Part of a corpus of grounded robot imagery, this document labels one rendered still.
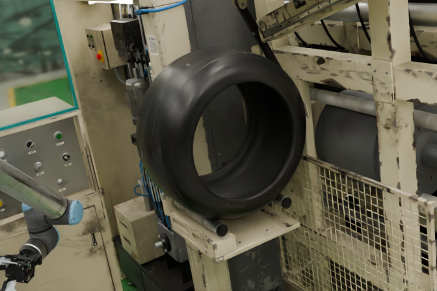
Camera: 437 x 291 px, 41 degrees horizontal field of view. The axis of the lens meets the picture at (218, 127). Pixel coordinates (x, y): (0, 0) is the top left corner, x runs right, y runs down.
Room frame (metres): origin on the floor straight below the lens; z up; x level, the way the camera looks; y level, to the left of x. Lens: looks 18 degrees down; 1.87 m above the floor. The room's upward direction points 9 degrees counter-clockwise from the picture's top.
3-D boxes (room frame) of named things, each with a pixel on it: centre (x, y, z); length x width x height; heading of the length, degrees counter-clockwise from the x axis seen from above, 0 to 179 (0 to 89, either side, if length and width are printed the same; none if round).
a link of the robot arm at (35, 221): (2.02, 0.72, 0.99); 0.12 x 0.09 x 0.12; 68
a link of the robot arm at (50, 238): (2.01, 0.73, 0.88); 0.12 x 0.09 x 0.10; 167
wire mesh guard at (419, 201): (2.00, -0.40, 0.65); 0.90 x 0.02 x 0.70; 28
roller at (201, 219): (1.98, 0.12, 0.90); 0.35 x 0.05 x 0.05; 28
